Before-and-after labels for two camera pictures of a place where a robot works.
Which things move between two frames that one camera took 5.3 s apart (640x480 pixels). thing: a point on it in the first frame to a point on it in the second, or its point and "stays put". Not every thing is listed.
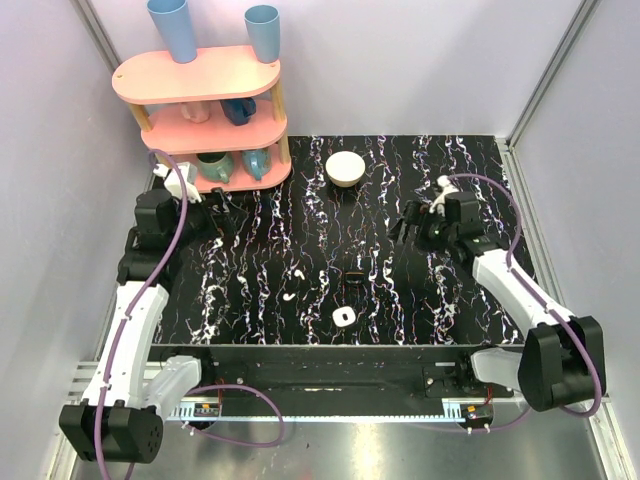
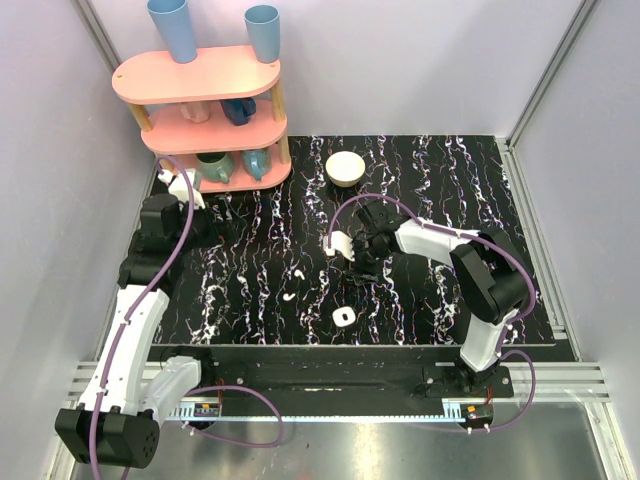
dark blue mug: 239,110 stays put
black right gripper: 418,214 to 356,244
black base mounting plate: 341,371 stays put
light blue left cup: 173,22 stays put
